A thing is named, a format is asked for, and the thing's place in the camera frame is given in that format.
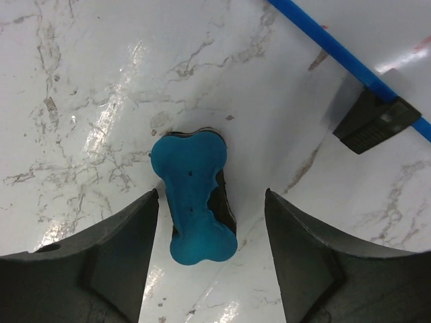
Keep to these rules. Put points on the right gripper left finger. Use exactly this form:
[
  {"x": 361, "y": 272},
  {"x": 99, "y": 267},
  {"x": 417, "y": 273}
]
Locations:
[{"x": 96, "y": 275}]

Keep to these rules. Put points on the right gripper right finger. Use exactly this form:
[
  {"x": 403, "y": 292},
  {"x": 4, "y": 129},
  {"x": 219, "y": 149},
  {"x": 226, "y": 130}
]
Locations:
[{"x": 327, "y": 275}]

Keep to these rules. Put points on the small whiteboard right foot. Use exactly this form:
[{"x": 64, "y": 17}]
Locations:
[{"x": 371, "y": 121}]

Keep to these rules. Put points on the small blue-framed whiteboard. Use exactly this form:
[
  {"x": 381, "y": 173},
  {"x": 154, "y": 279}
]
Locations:
[{"x": 383, "y": 44}]

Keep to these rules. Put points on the blue bone-shaped eraser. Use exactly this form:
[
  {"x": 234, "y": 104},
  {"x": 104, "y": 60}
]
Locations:
[{"x": 191, "y": 166}]

